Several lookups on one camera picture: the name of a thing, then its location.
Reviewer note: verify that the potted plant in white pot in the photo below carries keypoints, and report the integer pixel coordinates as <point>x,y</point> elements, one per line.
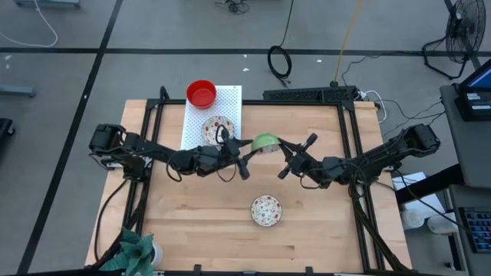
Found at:
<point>134,253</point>

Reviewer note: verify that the white paper sheet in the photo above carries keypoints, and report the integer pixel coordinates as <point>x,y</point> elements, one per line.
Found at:
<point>410,181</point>

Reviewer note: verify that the black table clamp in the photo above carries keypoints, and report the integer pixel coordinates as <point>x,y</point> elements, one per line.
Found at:
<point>308,270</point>
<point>197,269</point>

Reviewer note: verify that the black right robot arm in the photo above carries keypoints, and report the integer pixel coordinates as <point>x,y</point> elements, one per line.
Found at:
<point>383,155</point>

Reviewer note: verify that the grey metal floor foot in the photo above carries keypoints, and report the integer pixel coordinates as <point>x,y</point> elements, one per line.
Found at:
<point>17,91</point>
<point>46,3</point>

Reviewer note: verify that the white perforated metal shelf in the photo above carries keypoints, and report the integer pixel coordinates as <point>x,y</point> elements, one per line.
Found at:
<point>230,103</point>

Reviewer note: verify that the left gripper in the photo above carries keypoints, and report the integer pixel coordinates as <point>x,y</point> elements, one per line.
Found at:
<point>226,157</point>

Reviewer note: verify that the white floral ceramic bowl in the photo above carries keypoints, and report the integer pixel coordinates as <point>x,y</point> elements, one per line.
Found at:
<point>266,211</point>
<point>211,128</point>

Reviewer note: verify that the grey desk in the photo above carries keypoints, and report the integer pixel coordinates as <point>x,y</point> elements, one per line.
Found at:
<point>472,153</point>

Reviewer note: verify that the green ceramic bowl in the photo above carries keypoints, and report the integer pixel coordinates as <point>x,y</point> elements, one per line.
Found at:
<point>265,141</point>

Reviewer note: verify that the black floor fan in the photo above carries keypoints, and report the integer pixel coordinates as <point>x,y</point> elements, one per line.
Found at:
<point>466,27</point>

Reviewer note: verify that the black backlit keyboard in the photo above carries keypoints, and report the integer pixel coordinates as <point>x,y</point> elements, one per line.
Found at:
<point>477,230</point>

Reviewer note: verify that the black aluminium table frame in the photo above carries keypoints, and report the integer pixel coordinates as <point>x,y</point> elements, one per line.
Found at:
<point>291,102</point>

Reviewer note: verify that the black laptop computer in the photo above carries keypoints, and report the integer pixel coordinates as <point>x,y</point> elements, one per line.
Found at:
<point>473,101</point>

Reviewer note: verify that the white round lid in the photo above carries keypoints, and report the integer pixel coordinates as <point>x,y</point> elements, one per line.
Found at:
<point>441,225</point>
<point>412,219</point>

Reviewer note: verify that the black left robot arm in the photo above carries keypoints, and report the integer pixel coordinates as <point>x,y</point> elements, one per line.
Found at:
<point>153,147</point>

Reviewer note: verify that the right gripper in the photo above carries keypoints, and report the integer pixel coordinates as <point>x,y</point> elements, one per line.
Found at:
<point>307,165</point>

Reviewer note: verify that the red plastic bowl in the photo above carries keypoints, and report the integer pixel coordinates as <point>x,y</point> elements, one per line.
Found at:
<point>201,94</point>

